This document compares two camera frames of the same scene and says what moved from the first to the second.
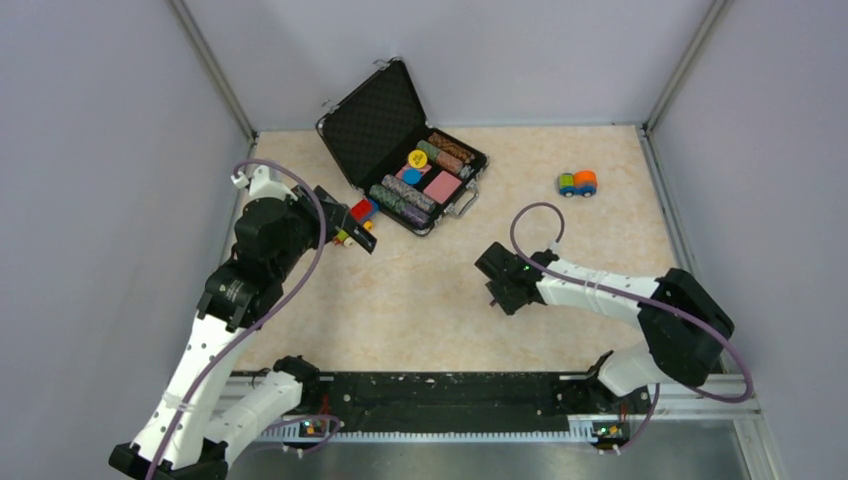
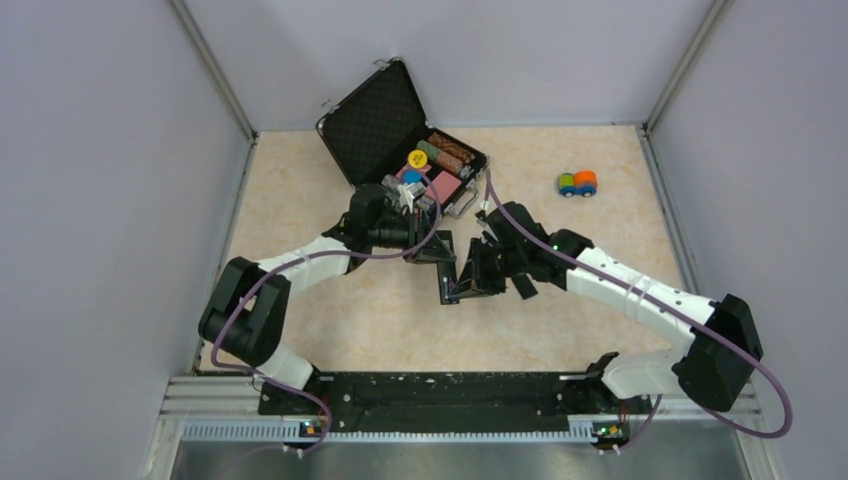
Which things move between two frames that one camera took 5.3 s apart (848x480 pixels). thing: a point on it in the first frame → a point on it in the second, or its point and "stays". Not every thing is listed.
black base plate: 583,399 stays
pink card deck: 442,187 stays
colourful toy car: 583,182 stays
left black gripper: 307,205 → 434,251
